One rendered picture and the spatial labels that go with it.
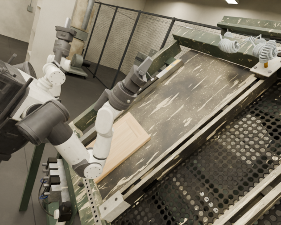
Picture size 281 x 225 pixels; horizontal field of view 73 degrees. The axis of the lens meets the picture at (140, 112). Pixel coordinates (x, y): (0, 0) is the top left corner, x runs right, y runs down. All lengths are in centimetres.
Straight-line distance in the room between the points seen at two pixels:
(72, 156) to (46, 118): 19
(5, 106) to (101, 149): 38
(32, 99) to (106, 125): 29
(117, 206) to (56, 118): 49
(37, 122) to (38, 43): 410
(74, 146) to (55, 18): 410
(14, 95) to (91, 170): 40
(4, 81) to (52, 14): 397
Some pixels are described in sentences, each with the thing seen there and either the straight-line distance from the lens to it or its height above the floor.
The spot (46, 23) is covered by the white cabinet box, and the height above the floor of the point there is 130.
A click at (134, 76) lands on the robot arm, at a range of 64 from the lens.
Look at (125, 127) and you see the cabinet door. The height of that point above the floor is 115.
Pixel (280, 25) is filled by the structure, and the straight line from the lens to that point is 177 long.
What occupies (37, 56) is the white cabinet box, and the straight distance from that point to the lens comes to 481.
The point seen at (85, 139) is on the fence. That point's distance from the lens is 142.
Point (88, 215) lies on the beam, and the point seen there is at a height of 85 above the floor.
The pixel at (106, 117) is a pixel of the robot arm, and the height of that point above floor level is 139.
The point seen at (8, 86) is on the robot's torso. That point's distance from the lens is 81.
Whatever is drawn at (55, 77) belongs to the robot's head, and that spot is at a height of 142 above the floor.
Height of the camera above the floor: 167
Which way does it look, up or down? 18 degrees down
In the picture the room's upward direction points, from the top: 24 degrees clockwise
